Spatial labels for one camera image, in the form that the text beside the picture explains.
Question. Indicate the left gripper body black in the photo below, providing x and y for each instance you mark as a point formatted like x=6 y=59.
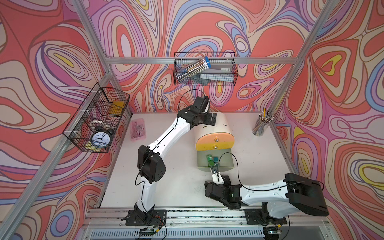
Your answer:
x=204 y=118

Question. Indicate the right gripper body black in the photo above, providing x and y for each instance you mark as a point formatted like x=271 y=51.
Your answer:
x=226 y=184

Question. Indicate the white round drawer cabinet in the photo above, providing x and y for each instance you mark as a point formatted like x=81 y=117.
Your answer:
x=222 y=125

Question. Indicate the peach top drawer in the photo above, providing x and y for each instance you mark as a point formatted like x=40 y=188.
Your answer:
x=221 y=140

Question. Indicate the grey green bottom drawer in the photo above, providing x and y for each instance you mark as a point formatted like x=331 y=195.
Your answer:
x=223 y=159

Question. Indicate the yellow drawer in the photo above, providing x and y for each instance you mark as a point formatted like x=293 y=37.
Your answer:
x=214 y=146

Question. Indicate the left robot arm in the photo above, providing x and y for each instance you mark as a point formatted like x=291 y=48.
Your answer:
x=151 y=158

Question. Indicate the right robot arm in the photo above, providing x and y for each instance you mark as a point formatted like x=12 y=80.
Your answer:
x=279 y=199

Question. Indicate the tube of pencils blue cap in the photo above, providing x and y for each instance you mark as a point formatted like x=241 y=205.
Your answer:
x=187 y=69

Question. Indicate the white box in basket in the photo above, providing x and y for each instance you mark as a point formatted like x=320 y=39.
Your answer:
x=223 y=75

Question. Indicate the clear cup of brushes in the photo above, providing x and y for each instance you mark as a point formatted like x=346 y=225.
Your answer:
x=262 y=123

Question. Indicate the pink plastic tray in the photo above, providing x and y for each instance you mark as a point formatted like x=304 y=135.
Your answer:
x=138 y=129

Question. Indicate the yellow object in basket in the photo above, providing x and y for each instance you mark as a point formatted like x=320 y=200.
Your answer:
x=116 y=108

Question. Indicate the green circuit board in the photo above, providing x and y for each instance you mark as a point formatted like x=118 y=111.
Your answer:
x=145 y=232

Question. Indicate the black alarm clock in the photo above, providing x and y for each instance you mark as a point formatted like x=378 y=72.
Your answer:
x=101 y=137

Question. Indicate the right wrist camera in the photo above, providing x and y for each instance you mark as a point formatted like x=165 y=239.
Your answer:
x=217 y=178

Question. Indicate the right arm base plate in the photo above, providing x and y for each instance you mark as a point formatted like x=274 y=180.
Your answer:
x=262 y=217

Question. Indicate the black wire basket back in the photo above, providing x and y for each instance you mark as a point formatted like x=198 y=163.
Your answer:
x=218 y=60

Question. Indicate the black wire basket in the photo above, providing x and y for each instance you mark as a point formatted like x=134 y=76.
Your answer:
x=218 y=60
x=94 y=112

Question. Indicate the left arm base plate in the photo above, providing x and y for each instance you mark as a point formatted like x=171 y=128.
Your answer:
x=152 y=218

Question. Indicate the black wire basket left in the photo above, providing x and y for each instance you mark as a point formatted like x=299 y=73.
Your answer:
x=94 y=112

